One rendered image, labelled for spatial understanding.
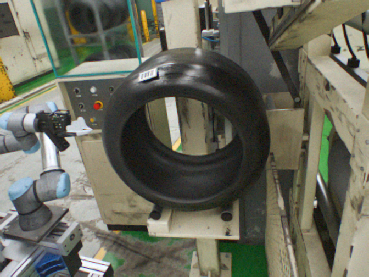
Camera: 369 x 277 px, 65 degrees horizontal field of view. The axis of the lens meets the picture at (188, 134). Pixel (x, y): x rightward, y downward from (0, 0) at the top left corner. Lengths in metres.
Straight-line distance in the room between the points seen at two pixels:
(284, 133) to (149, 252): 1.41
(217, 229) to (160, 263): 1.03
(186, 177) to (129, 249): 1.14
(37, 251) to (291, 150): 1.29
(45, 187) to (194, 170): 0.71
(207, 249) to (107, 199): 0.85
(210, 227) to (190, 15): 0.84
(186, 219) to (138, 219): 1.07
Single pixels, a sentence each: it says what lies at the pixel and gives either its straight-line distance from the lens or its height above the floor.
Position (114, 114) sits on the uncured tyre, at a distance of 0.96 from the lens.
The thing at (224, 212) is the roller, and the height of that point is 0.92.
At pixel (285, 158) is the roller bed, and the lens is 1.34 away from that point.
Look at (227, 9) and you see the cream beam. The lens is 0.56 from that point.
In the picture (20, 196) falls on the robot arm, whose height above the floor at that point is 0.91.
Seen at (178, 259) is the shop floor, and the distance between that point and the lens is 2.19.
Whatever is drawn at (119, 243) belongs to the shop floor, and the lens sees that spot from 2.40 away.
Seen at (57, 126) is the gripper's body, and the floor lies 1.26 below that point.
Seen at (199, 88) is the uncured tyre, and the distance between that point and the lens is 0.85.
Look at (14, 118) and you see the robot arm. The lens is 1.30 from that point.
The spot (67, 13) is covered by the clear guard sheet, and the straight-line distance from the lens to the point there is 1.80.
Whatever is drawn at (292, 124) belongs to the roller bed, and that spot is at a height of 1.13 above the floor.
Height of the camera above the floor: 1.70
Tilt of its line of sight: 28 degrees down
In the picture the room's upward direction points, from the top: 7 degrees counter-clockwise
